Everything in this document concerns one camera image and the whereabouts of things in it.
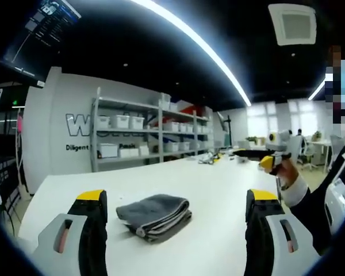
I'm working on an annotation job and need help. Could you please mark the grey towel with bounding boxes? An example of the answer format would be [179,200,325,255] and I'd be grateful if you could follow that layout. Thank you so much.
[116,194,193,244]

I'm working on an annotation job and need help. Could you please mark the person's right hand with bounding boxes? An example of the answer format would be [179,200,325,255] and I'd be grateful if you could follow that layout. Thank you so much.
[271,157,301,191]

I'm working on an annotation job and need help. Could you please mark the white office chair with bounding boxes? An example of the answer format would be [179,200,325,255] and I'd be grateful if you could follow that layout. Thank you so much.
[287,135,316,166]

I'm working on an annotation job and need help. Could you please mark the black stand pole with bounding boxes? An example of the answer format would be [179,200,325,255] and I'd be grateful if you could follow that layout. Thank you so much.
[221,114,234,151]

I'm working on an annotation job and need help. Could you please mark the white office desk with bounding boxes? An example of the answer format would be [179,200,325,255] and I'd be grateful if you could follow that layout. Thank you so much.
[306,139,334,174]

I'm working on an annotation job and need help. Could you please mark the clutter of small tools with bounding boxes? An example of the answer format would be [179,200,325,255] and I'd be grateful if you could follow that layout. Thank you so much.
[197,151,224,166]

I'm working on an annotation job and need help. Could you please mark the short ceiling light strip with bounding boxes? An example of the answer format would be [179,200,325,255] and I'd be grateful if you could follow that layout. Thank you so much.
[307,73,334,101]

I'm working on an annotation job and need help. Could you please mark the white worn chest device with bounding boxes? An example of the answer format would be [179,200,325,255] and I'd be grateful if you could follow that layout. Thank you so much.
[323,177,345,232]

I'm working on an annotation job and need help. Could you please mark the grey metal shelf rack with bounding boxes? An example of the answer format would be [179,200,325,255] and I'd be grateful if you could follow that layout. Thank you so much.
[90,87,214,173]

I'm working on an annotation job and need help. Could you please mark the white ceiling air vent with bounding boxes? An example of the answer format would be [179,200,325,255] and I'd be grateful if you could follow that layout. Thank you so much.
[267,3,318,47]

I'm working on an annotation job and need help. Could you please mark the rows of white storage bins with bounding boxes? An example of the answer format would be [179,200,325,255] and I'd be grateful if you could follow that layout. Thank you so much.
[95,92,213,159]

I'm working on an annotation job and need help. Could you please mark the long ceiling light strip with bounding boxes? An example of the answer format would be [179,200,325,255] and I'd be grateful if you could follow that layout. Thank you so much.
[128,0,252,106]

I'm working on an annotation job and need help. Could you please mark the dark glass cabinet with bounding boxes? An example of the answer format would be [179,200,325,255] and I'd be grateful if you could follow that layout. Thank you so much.
[0,88,28,208]

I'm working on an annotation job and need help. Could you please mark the hanging black monitor screen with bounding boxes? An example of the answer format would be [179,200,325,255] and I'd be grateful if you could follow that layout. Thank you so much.
[0,0,83,87]

